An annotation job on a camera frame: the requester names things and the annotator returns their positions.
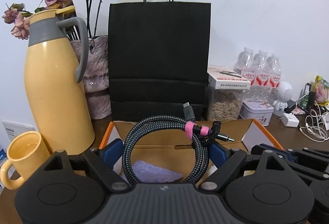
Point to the yellow thermos jug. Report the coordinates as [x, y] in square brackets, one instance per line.
[56, 60]

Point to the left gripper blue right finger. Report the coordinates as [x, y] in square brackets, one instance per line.
[219, 154]

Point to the yellow ceramic mug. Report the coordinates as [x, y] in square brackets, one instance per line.
[26, 153]

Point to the black paper shopping bag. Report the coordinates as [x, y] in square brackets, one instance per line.
[157, 58]

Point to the purple knitted cloth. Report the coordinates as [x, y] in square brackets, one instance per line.
[149, 173]

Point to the left water bottle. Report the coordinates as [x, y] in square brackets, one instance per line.
[242, 67]

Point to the white charger block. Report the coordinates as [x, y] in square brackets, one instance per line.
[289, 120]

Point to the clear jar of seeds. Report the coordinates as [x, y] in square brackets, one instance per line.
[224, 105]

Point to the white robot figurine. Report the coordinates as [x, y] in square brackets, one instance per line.
[283, 95]

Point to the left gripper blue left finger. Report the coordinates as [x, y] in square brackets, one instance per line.
[111, 153]

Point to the right water bottle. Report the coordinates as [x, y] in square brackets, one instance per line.
[275, 73]

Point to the middle water bottle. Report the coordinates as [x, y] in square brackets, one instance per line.
[262, 71]

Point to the colourful snack packet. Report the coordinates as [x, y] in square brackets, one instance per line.
[321, 91]

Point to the pink textured vase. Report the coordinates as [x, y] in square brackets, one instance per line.
[96, 81]

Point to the white flat box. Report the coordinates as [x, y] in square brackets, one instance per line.
[223, 78]

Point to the white tin box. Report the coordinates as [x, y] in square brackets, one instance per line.
[256, 109]

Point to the water bottle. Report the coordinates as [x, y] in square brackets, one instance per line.
[275, 73]
[262, 71]
[242, 67]

